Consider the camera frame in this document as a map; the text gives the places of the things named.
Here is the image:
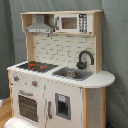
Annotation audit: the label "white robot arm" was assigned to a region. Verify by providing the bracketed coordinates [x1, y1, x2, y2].
[13, 118, 37, 128]

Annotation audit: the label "wooden toy kitchen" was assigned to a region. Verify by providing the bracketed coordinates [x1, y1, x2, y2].
[4, 10, 115, 128]

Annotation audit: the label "metal sink basin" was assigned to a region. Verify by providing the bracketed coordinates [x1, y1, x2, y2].
[53, 67, 92, 81]

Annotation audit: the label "black toy faucet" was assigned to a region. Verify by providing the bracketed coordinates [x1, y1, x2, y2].
[76, 50, 94, 70]

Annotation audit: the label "black stovetop red burners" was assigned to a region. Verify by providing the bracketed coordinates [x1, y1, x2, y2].
[20, 61, 56, 72]

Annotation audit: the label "right red stove knob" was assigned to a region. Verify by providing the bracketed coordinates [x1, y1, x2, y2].
[32, 81, 38, 87]

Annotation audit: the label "red stove knob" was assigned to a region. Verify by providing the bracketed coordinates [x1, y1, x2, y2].
[32, 81, 38, 87]
[12, 75, 20, 83]

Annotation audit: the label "cabinet door ice dispenser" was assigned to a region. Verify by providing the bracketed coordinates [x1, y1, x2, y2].
[46, 81, 82, 128]

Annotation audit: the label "toy microwave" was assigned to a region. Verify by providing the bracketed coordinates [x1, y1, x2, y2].
[55, 14, 92, 33]

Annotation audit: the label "grey range hood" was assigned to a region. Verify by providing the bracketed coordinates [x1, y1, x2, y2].
[25, 15, 54, 34]

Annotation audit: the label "left red stove knob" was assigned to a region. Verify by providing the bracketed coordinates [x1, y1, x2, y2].
[12, 75, 20, 83]

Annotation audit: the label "oven door with window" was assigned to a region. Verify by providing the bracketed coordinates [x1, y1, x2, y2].
[18, 90, 38, 122]

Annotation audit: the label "wooden table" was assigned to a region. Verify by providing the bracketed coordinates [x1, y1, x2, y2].
[0, 98, 12, 128]

